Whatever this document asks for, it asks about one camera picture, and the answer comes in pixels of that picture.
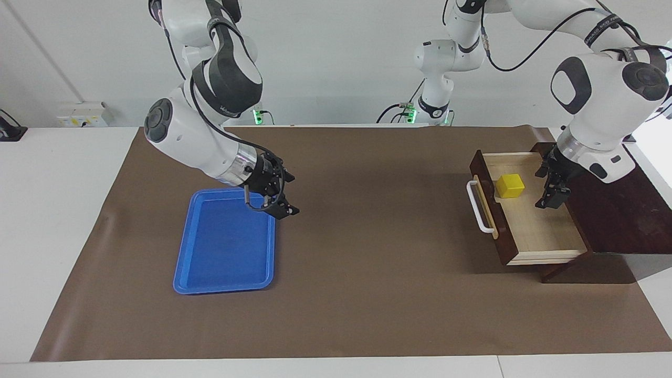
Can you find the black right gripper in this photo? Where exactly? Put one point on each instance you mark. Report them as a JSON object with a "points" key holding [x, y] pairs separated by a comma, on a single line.
{"points": [[265, 176]]}

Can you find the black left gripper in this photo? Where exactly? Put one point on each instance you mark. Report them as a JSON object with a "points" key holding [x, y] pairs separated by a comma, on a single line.
{"points": [[559, 165]]}

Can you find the white wall socket box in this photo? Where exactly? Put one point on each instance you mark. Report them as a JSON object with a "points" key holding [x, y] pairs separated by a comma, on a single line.
{"points": [[81, 115]]}

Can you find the black clamp mount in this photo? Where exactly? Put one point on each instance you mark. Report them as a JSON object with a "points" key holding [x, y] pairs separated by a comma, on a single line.
{"points": [[10, 131]]}

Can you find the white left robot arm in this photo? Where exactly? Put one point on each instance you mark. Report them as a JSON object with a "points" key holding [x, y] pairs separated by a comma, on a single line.
{"points": [[593, 100]]}

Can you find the dark wooden cabinet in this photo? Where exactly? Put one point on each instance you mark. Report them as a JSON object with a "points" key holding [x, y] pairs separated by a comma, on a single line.
{"points": [[625, 220]]}

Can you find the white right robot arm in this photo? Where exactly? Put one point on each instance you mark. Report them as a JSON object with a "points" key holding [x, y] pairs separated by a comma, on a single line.
{"points": [[210, 136]]}

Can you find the brown table mat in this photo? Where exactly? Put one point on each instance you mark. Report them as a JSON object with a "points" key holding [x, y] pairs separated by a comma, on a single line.
{"points": [[367, 289]]}

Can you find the yellow cube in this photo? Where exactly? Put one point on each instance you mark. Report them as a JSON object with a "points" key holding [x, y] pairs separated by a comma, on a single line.
{"points": [[510, 186]]}

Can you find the blue plastic tray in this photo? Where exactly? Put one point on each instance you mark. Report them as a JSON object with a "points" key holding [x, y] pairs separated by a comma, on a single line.
{"points": [[223, 247]]}

